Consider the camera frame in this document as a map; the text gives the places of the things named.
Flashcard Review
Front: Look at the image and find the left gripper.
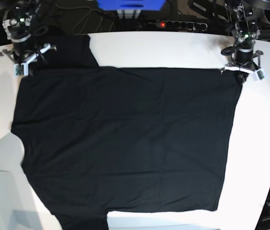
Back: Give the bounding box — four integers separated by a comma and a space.
220, 47, 263, 84

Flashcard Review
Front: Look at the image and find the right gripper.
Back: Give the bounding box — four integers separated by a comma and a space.
0, 43, 57, 69

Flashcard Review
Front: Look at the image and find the black T-shirt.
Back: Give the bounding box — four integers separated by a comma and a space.
11, 36, 242, 230

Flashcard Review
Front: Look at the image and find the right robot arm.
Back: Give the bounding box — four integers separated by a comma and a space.
0, 0, 56, 69

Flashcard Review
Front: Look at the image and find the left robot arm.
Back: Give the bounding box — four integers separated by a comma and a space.
221, 0, 264, 84

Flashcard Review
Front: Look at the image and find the black power strip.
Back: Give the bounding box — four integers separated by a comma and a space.
139, 21, 209, 32

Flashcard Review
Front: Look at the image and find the blue box overhead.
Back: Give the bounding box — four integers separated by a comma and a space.
97, 0, 166, 11

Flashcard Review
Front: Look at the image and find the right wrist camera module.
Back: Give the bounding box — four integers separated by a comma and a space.
13, 63, 29, 77

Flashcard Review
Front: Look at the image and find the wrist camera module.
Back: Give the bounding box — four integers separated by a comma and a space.
13, 63, 29, 77
253, 68, 265, 81

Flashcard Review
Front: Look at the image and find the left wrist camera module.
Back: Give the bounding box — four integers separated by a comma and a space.
253, 68, 265, 81

